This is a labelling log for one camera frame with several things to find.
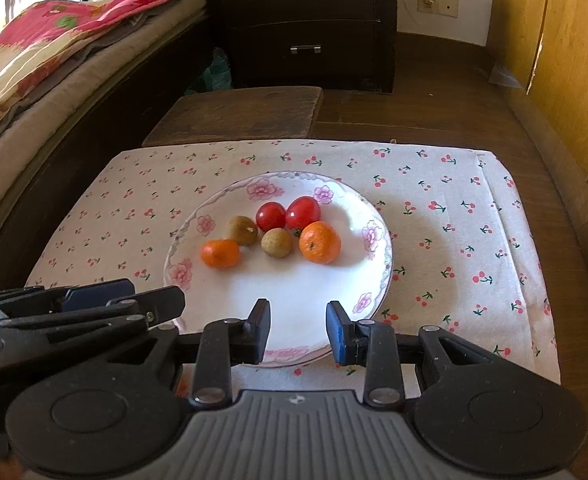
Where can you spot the wall outlet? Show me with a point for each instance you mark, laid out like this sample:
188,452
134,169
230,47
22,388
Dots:
437,4

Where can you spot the mandarin orange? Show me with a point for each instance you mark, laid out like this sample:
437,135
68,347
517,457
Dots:
320,242
220,253

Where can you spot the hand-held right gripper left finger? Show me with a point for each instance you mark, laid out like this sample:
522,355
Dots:
259,330

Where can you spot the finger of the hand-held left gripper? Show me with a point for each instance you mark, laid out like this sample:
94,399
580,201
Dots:
164,305
99,292

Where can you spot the cherry print tablecloth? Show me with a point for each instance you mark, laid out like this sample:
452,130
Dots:
448,240

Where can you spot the red tomato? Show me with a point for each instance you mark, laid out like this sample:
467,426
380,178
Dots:
303,212
271,216

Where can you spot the bed with floral blanket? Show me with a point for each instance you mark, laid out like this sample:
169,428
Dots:
99,135
44,105

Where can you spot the teal plastic bag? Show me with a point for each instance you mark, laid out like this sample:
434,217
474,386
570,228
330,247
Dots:
216,72

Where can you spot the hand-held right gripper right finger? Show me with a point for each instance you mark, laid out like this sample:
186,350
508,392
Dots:
339,332

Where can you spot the dark wooden nightstand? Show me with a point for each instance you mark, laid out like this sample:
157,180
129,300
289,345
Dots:
324,25

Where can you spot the dark wooden stool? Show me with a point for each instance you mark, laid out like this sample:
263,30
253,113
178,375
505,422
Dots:
244,112

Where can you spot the brown longan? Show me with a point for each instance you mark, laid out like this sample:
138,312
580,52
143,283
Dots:
277,242

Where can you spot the yellow wooden wardrobe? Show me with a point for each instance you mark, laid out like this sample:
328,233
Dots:
568,60

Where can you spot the floral blanket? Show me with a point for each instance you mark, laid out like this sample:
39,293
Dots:
49,40

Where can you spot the brown kiwi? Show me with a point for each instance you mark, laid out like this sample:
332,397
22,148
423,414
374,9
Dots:
241,230

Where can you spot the white floral plate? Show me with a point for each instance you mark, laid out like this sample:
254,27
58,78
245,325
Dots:
284,300

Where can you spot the clear plastic wrapper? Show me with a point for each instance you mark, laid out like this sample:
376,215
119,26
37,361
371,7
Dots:
503,76

